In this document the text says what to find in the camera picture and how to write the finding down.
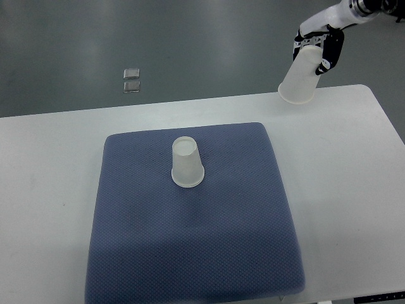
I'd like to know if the black table edge bracket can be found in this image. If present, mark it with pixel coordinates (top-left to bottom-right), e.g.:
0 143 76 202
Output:
353 291 404 304

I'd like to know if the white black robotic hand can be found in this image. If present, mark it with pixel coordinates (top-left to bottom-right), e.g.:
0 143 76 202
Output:
292 2 351 75

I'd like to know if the upper metal floor plate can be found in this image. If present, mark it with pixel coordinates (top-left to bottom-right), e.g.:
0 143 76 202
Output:
123 68 140 79

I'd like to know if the white paper cup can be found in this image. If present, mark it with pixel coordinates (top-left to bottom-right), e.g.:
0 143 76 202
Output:
171 136 205 188
278 46 322 105

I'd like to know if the black tripod leg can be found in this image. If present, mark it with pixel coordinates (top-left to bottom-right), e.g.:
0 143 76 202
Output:
396 15 405 23

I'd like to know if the white paper cup on mat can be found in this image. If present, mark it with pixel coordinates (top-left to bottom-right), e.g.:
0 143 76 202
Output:
171 136 205 188

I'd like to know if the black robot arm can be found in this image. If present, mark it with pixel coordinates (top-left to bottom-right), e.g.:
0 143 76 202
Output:
293 0 404 75

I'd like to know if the blue textured fabric mat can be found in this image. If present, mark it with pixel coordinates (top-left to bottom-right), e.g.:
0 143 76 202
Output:
85 122 305 303

